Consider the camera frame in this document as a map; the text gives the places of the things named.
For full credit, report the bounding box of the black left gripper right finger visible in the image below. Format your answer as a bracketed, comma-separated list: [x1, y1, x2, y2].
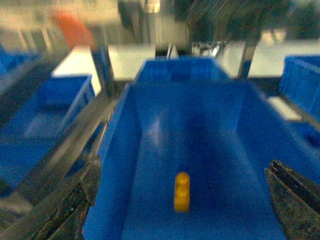
[264, 159, 320, 240]

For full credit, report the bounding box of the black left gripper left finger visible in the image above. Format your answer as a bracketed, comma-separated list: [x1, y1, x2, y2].
[14, 156, 101, 240]

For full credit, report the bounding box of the yellow two-stud toy block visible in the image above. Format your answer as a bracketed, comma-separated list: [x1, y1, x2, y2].
[173, 172, 191, 212]

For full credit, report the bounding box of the blue bin far left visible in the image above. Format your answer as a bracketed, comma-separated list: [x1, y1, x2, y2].
[0, 75, 96, 189]

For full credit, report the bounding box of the blue ribbed crate right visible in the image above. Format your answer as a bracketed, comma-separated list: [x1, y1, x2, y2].
[279, 54, 320, 120]

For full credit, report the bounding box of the blue bin behind target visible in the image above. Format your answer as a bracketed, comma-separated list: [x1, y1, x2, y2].
[134, 57, 230, 84]

